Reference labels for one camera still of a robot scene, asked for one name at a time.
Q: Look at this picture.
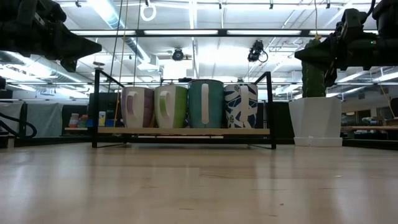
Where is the white plant pot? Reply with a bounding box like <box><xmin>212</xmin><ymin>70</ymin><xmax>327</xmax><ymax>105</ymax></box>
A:
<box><xmin>288</xmin><ymin>96</ymin><xmax>343</xmax><ymax>147</ymax></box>

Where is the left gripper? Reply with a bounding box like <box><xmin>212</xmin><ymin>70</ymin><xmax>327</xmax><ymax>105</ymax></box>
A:
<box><xmin>18</xmin><ymin>0</ymin><xmax>103</xmax><ymax>73</ymax></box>

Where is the black hose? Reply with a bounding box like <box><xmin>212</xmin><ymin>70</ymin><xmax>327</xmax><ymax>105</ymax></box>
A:
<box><xmin>0</xmin><ymin>112</ymin><xmax>38</xmax><ymax>139</ymax></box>

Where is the wooden table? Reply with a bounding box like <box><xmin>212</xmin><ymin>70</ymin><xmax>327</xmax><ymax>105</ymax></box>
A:
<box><xmin>341</xmin><ymin>124</ymin><xmax>398</xmax><ymax>132</ymax></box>

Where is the white mug blue pattern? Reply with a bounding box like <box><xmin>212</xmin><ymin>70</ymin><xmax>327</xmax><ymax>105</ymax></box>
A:
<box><xmin>223</xmin><ymin>83</ymin><xmax>259</xmax><ymax>129</ymax></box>

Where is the grey fabric partition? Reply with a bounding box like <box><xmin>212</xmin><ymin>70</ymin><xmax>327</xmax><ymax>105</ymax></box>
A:
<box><xmin>25</xmin><ymin>102</ymin><xmax>65</xmax><ymax>138</ymax></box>

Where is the white hanging ring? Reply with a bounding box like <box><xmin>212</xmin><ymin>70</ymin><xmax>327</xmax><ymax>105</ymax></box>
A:
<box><xmin>139</xmin><ymin>2</ymin><xmax>157</xmax><ymax>22</ymax></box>

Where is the teal mug white handle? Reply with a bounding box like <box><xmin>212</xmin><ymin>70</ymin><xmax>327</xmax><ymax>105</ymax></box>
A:
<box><xmin>188</xmin><ymin>79</ymin><xmax>225</xmax><ymax>129</ymax></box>

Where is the green cactus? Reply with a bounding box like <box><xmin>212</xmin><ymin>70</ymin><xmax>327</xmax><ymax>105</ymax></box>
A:
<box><xmin>300</xmin><ymin>37</ymin><xmax>328</xmax><ymax>98</ymax></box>

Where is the black aluminium rig frame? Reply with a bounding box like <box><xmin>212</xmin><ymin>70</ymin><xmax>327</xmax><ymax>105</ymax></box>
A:
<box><xmin>0</xmin><ymin>29</ymin><xmax>398</xmax><ymax>151</ymax></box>

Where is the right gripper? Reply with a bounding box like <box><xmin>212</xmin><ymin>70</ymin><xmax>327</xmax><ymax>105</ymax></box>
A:
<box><xmin>294</xmin><ymin>7</ymin><xmax>379</xmax><ymax>88</ymax></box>

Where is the shelf with colourful containers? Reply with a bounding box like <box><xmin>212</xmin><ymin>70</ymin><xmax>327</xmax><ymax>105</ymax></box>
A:
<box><xmin>64</xmin><ymin>111</ymin><xmax>116</xmax><ymax>131</ymax></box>

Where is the green and white mug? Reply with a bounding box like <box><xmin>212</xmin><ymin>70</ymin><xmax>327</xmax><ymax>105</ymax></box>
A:
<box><xmin>154</xmin><ymin>85</ymin><xmax>188</xmax><ymax>129</ymax></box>

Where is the purple and white mug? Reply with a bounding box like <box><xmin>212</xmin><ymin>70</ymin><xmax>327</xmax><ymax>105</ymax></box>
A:
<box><xmin>120</xmin><ymin>86</ymin><xmax>155</xmax><ymax>129</ymax></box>

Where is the black rack wooden shelf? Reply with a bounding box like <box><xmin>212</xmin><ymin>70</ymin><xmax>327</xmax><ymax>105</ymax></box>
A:
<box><xmin>91</xmin><ymin>67</ymin><xmax>277</xmax><ymax>150</ymax></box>

